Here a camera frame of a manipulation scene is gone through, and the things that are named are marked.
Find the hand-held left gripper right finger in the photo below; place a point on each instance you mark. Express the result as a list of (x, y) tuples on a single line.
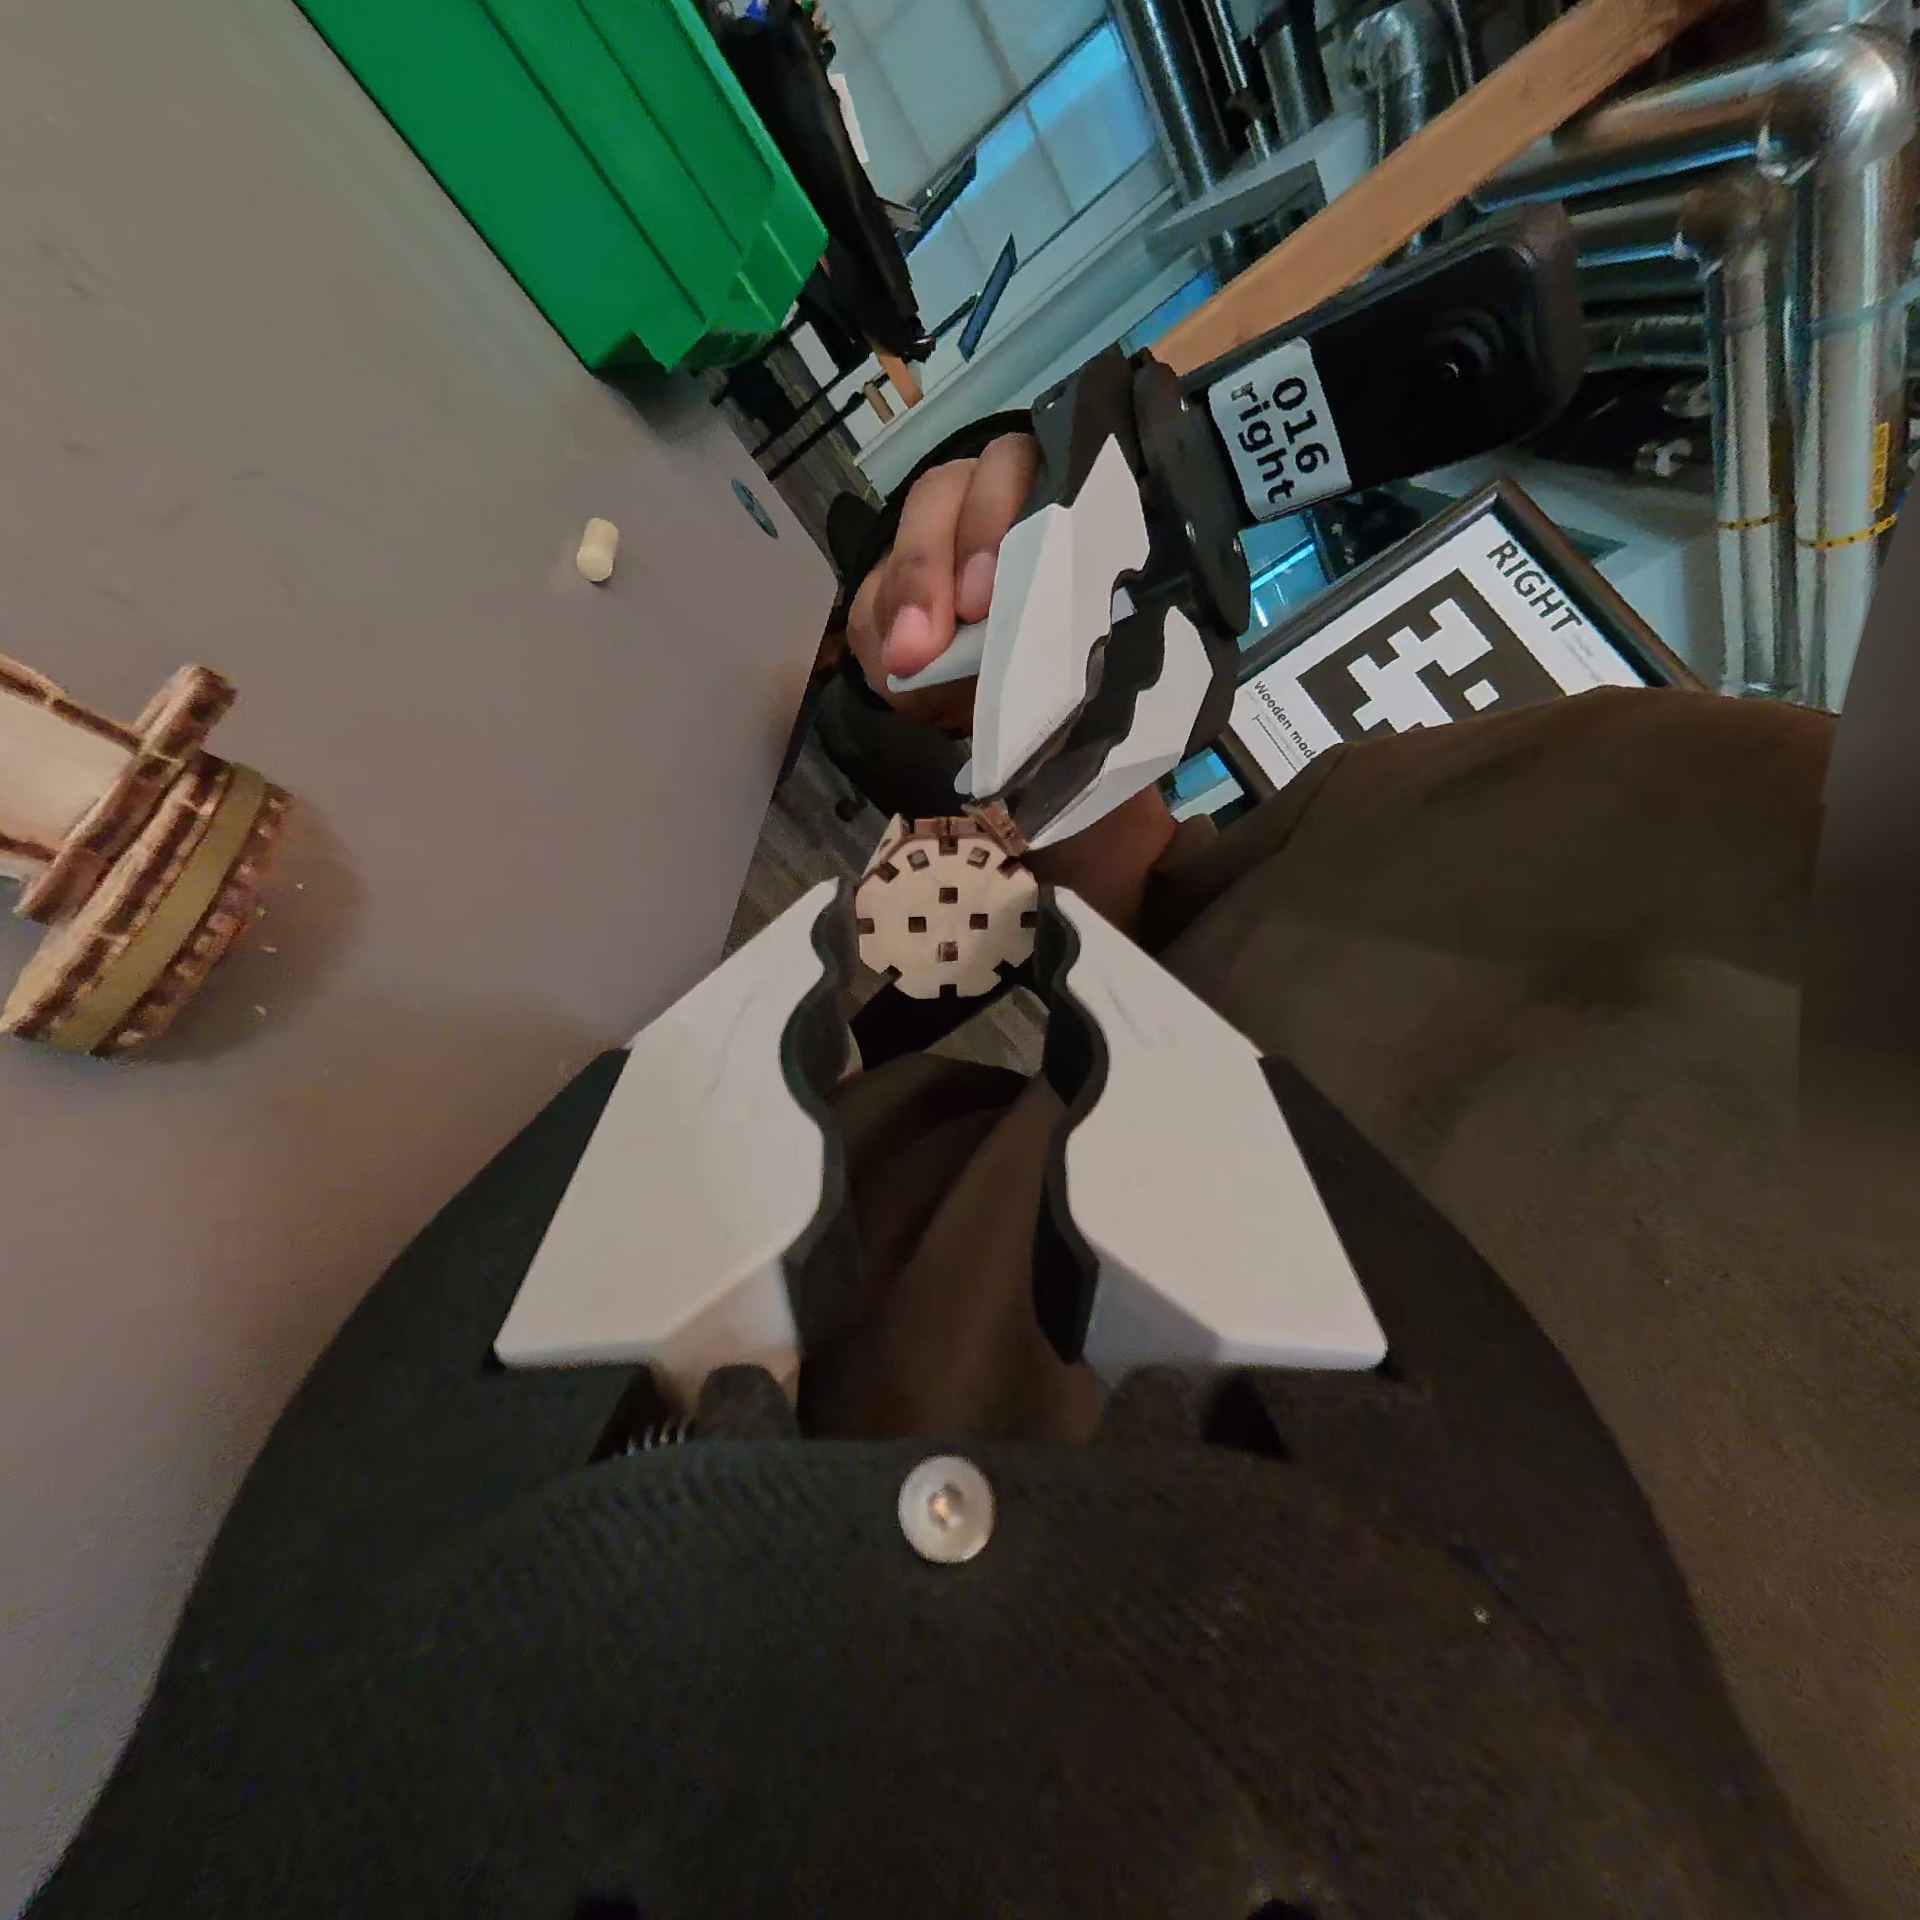
[(1215, 1200)]

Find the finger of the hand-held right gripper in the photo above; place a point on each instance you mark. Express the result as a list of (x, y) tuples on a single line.
[(1162, 722), (1051, 616)]

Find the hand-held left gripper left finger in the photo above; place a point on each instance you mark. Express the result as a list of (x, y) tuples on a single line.
[(661, 1200)]

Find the wooden gear wheel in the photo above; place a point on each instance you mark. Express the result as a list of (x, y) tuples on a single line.
[(946, 916)]

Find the grey desk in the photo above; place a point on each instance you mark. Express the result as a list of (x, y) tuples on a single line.
[(377, 599)]

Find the person's right hand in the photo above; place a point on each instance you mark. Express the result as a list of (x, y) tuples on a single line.
[(932, 571)]

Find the wooden beam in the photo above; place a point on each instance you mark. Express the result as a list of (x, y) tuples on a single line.
[(1396, 196)]

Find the framed marker sign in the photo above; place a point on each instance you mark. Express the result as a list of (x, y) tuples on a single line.
[(1517, 586)]

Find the round blue sticker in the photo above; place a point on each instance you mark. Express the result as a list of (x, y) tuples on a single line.
[(749, 509)]

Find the small white peg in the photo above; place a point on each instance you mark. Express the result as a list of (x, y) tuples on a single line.
[(601, 551)]

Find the large paned window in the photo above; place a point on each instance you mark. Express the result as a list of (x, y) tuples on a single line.
[(1051, 119)]

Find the green plastic bin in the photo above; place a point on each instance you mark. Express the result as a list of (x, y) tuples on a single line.
[(570, 166)]

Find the group of silver duct pipes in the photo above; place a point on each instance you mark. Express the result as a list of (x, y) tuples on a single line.
[(1756, 451)]

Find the wooden model frame assembly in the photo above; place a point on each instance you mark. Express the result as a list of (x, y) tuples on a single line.
[(165, 901)]

